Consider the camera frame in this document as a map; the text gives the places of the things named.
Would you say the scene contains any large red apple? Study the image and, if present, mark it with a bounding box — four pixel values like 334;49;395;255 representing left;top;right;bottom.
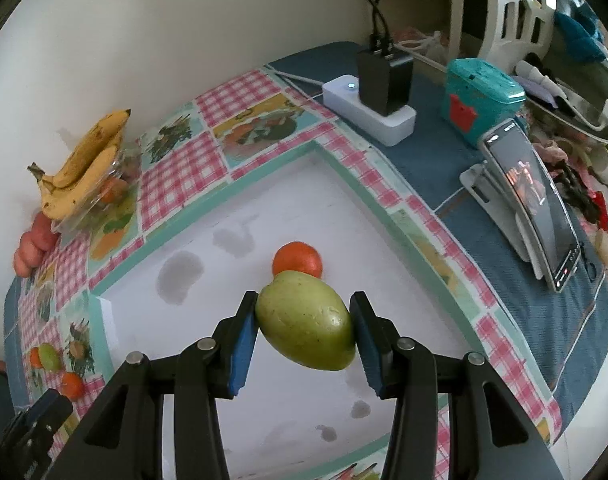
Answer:
31;211;59;252

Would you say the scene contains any clear plastic fruit container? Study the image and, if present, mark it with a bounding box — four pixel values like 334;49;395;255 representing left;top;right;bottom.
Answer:
51;142;141;235

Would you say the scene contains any white power strip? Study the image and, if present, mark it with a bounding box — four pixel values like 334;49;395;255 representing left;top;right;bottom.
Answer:
321;75;417;148

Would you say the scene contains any small orange tangerine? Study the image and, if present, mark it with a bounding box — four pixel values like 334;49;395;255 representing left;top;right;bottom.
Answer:
28;347;42;370

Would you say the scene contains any pink checkered fruit tablecloth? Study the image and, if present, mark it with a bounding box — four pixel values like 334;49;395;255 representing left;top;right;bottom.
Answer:
6;68;566;480

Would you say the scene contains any small pink apple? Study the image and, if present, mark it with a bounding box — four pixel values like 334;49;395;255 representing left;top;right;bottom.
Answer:
13;252;32;278

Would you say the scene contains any large orange tangerine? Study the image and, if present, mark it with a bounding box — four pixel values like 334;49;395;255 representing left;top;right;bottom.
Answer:
272;240;324;278

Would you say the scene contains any blue table cover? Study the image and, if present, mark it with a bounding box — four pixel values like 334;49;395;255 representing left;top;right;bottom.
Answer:
3;40;608;411

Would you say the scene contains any tangerine with stem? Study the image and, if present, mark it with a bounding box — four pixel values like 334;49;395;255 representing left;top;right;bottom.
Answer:
59;372;85;402

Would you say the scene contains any brown round fruit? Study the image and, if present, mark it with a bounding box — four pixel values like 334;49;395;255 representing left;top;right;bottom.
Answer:
69;340;86;360

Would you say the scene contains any black charging cable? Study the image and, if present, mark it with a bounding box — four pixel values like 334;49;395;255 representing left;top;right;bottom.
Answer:
335;0;441;57

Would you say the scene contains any lower yellow banana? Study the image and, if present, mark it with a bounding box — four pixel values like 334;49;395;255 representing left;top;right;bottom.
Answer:
27;146;118;221

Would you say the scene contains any small green mango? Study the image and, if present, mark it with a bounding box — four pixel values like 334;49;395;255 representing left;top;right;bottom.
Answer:
37;342;62;372

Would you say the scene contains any white tray with teal rim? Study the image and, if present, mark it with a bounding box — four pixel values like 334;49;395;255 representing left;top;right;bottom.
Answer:
98;148;479;479

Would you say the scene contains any teal plastic box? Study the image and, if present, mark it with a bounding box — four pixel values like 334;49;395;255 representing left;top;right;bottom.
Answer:
441;58;525;148

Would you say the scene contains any white lattice chair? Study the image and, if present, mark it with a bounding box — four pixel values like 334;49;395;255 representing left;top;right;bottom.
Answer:
478;0;556;74

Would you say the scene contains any black power adapter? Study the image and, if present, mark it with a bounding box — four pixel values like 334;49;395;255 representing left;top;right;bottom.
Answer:
356;48;414;116

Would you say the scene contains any upper spotted yellow banana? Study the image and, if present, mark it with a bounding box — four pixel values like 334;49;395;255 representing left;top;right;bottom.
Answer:
51;108;130;188

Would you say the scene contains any large green mango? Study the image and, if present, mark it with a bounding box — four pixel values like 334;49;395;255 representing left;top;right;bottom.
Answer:
255;271;355;372

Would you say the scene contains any smartphone with lit screen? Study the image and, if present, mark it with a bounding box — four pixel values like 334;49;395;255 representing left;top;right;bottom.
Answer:
478;118;580;294

